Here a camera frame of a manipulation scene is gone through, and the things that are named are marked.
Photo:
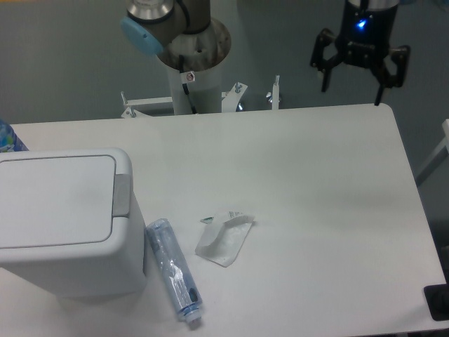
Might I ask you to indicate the white side table frame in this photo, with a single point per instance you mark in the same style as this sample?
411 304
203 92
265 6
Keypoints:
435 158

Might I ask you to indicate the small green plastic scrap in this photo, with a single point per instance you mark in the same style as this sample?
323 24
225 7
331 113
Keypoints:
207 220

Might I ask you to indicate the crushed clear plastic bottle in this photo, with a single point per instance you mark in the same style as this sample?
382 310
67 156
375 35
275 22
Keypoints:
176 275

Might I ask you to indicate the torn clear plastic wrapper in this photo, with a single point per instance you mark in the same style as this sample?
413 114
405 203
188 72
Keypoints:
224 236

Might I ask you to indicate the black table clamp mount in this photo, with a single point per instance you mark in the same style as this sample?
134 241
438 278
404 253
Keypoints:
437 301

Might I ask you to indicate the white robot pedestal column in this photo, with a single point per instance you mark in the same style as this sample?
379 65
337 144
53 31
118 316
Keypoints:
203 54

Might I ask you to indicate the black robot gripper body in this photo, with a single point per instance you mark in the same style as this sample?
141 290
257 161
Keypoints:
365 31

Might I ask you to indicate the white metal base frame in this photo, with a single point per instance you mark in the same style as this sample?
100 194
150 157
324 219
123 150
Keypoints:
188 96

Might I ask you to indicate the blue labelled water bottle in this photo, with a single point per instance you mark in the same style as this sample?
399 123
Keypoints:
10 142

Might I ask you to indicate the white lidded trash can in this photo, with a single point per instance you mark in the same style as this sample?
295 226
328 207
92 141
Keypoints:
71 223

